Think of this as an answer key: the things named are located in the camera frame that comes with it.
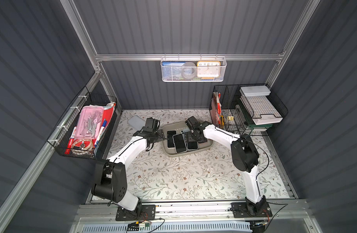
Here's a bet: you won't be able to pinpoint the pink plastic tool case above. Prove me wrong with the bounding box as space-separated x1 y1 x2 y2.
75 106 104 140

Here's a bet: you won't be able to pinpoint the white flat box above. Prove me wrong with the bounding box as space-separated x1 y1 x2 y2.
240 85 271 97

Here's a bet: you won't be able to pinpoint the grey translucent tray lid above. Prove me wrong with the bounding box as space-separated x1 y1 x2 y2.
127 116 146 131

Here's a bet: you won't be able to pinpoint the blue box in basket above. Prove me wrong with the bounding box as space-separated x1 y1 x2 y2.
161 61 185 82

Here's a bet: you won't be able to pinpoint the grey tape roll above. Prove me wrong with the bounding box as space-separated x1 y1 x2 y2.
181 62 197 80

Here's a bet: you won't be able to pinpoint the beige plastic storage tray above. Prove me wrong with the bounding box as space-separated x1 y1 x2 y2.
162 121 213 157

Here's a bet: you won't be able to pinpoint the black phone cream case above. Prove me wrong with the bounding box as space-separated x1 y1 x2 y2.
167 131 176 148

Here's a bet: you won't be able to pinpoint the black wire desk organizer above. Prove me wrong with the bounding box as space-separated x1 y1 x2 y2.
209 83 288 136

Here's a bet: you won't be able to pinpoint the blue white marker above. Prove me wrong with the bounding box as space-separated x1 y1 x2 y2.
94 119 107 147

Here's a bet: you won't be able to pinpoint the red folder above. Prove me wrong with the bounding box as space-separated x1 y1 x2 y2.
90 102 115 129

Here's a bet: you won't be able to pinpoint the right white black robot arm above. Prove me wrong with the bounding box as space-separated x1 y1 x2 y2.
185 117 266 216

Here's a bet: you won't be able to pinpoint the small circuit board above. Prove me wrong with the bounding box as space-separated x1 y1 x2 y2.
126 221 151 232

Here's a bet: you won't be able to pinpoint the yellow utility knife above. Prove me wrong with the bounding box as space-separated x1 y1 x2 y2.
219 115 225 129

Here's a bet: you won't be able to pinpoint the black phone pink case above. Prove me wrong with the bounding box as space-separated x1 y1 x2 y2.
187 141 199 150
173 134 187 154

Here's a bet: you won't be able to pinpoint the red scissors in organizer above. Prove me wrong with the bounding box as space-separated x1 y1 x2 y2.
213 92 222 116

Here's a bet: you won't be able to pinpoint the yellow white alarm clock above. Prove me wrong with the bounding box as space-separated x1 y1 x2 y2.
197 61 221 79

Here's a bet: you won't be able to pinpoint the white grid notebook stack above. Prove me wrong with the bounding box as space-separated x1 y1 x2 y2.
240 96 283 125

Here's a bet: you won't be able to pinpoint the red tape dispenser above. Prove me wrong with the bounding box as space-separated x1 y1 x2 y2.
72 139 93 150

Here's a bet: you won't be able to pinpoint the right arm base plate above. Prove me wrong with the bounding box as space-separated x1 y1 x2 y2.
230 202 273 218

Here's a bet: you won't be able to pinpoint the white wire wall basket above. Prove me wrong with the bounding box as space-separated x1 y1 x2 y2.
161 56 227 83

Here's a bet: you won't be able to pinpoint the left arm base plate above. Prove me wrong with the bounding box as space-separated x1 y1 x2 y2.
115 205 156 221

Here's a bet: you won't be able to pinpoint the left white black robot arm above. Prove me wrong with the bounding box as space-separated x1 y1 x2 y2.
91 117 165 211

